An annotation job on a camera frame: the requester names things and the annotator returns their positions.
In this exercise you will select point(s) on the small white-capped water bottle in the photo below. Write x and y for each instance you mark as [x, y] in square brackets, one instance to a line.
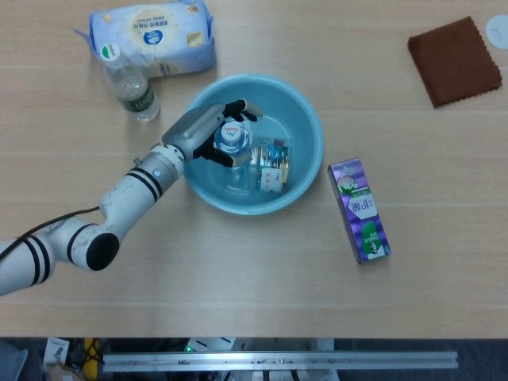
[232, 133]

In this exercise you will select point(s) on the green-label water bottle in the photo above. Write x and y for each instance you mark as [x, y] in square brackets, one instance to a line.
[135, 91]

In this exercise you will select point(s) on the clear jar of binder clips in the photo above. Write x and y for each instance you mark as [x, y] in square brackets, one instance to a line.
[274, 166]

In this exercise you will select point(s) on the purple toothpaste box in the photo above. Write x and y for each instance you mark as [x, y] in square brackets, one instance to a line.
[361, 206]

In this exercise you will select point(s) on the light blue plastic basin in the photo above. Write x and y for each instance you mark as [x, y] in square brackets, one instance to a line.
[285, 107]

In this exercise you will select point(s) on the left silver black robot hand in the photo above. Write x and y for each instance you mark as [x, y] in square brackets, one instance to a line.
[190, 131]

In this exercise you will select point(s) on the aluminium rail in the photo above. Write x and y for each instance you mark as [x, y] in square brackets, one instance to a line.
[278, 361]

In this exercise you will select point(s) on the white round desk grommet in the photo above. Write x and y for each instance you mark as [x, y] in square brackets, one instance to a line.
[498, 31]

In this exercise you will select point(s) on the blue white tissue pack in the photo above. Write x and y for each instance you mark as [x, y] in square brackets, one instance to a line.
[166, 35]

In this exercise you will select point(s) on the brown folded cloth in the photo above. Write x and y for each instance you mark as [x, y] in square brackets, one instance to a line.
[452, 59]

